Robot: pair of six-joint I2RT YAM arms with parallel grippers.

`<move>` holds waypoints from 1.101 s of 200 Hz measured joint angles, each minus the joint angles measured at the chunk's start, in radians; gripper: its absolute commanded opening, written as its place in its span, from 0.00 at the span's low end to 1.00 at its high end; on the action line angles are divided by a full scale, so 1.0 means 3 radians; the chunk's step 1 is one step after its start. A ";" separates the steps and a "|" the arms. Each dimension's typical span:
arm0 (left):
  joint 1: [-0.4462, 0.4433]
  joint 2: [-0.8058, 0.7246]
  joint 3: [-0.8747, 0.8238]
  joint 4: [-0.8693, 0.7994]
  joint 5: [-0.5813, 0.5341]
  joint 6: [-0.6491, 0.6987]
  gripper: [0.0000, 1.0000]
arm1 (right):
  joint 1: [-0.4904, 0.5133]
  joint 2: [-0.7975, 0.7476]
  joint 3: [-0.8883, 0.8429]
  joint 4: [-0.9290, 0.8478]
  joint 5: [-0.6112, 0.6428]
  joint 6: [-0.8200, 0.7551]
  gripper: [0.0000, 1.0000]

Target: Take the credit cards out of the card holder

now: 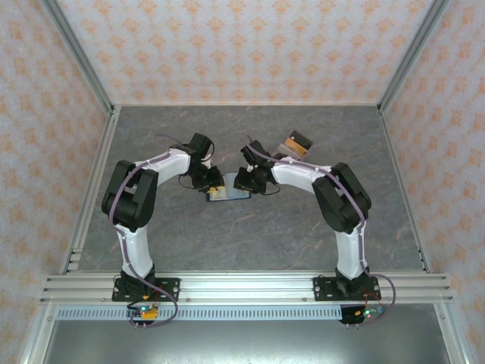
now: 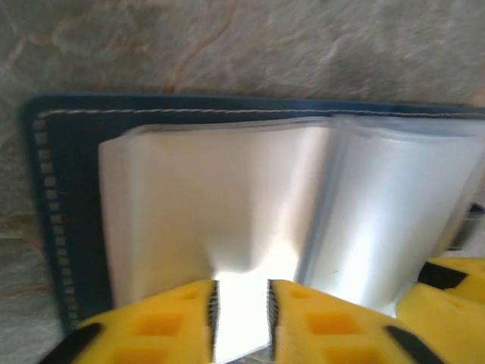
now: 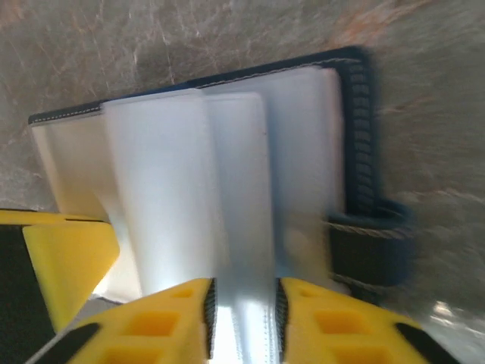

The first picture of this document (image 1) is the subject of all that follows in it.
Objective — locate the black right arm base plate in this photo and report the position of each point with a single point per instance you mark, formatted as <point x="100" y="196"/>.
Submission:
<point x="322" y="288"/>

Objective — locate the black VIP card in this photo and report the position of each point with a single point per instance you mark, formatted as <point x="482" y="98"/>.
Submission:
<point x="302" y="139"/>

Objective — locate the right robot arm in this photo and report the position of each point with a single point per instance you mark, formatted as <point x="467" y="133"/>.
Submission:
<point x="350" y="254"/>

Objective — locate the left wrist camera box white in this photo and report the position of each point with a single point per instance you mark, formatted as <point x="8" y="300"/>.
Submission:
<point x="205" y="162"/>

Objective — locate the grey metal panel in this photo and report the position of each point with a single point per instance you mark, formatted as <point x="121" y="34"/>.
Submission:
<point x="242" y="341"/>

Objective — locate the aluminium frame post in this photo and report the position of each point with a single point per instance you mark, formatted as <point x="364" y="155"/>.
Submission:
<point x="413" y="57"/>
<point x="76" y="57"/>

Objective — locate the aluminium mounting rail beam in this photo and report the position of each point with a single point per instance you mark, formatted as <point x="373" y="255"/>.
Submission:
<point x="246" y="288"/>

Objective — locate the small controller circuit board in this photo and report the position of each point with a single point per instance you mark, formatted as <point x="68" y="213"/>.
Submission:
<point x="146" y="312"/>
<point x="363" y="314"/>

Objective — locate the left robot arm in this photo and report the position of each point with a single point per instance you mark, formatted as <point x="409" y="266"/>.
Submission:
<point x="136" y="250"/>

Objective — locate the aluminium side rail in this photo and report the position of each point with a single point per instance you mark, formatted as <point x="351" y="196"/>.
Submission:
<point x="102" y="159"/>
<point x="398" y="170"/>

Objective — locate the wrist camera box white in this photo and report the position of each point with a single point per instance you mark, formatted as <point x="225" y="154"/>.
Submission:
<point x="205" y="162"/>
<point x="252" y="167"/>

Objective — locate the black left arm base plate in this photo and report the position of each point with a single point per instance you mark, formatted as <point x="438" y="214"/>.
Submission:
<point x="170" y="288"/>

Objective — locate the navy blue card holder wallet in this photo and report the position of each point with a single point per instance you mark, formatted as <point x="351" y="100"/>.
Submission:
<point x="230" y="187"/>

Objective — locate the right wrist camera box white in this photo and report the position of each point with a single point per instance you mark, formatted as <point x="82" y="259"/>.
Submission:
<point x="252" y="167"/>

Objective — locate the aluminium frame leg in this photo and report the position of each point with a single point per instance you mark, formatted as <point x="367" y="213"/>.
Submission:
<point x="451" y="337"/>
<point x="38" y="337"/>

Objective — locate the gold card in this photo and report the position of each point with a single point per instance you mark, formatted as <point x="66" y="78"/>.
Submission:
<point x="295" y="147"/>

